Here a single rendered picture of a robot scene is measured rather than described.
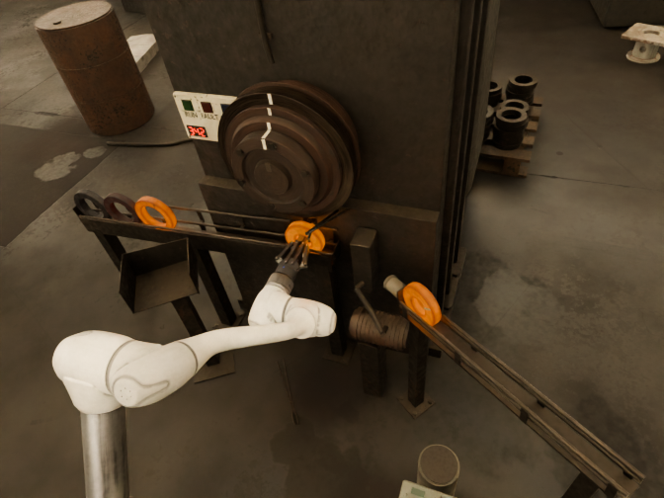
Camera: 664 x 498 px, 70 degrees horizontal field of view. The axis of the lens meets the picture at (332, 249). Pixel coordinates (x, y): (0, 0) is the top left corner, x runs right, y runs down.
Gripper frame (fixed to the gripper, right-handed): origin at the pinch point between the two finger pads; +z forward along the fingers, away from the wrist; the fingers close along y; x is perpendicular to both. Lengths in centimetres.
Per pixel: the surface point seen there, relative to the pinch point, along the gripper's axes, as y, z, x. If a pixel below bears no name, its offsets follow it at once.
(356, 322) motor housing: 24.7, -18.8, -21.1
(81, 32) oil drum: -238, 148, -4
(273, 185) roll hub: 0.2, -9.4, 35.1
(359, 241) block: 22.7, -1.4, 5.1
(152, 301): -53, -36, -13
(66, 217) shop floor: -211, 37, -78
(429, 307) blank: 52, -20, 2
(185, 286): -44, -26, -12
